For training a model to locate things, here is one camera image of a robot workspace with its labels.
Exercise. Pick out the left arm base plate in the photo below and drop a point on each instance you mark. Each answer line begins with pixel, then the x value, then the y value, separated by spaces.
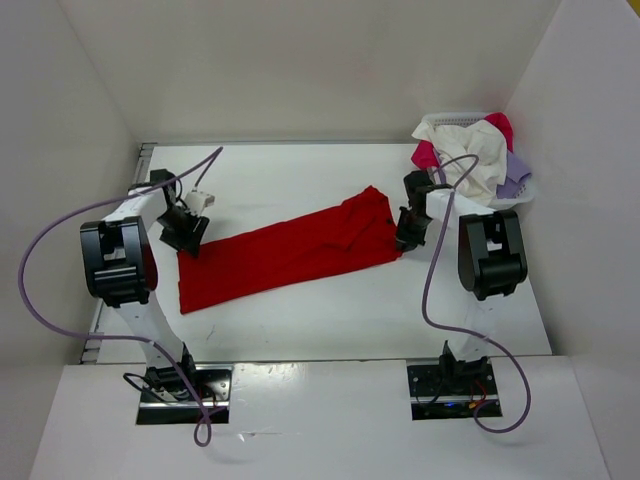
pixel 161 407

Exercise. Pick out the pink t shirt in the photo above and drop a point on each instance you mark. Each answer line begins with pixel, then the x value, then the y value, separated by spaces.
pixel 425 156

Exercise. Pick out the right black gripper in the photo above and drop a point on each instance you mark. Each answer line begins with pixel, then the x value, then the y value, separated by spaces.
pixel 402 234

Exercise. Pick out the lavender t shirt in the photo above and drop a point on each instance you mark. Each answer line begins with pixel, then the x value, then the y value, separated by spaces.
pixel 517 174

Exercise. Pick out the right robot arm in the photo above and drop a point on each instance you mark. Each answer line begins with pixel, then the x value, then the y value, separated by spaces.
pixel 491 263

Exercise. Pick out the red t shirt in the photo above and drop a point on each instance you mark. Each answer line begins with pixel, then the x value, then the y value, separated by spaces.
pixel 357 234

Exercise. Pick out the white laundry basket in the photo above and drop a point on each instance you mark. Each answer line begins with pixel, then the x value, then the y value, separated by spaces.
pixel 501 180

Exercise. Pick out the white t shirt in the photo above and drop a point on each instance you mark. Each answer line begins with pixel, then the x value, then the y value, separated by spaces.
pixel 473 158

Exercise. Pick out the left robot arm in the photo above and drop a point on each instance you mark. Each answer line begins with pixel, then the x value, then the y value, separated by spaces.
pixel 120 269

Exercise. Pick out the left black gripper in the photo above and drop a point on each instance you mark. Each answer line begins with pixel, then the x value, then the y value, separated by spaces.
pixel 190 239

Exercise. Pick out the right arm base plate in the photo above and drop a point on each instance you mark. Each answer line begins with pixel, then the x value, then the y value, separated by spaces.
pixel 450 400

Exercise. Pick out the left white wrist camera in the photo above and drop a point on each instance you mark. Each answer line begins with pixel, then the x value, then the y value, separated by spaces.
pixel 197 201

